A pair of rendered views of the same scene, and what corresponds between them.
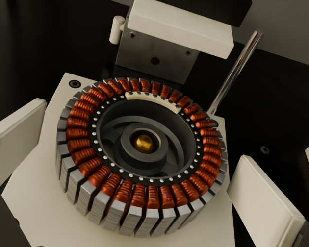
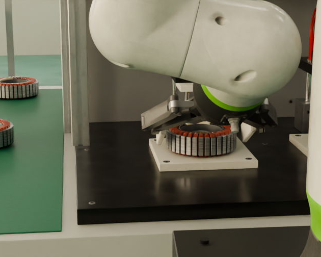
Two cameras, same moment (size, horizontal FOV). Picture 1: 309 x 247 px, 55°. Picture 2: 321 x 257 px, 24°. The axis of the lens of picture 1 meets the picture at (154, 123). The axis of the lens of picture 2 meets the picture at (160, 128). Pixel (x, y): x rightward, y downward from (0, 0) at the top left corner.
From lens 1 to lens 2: 1.02 m
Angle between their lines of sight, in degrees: 31
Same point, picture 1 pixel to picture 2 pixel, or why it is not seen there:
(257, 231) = (248, 129)
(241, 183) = (243, 130)
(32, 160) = (160, 153)
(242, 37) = not seen: hidden behind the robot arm
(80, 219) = (189, 158)
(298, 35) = (271, 99)
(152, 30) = (189, 89)
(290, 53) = not seen: hidden behind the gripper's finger
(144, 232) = (213, 149)
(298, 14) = not seen: hidden behind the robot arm
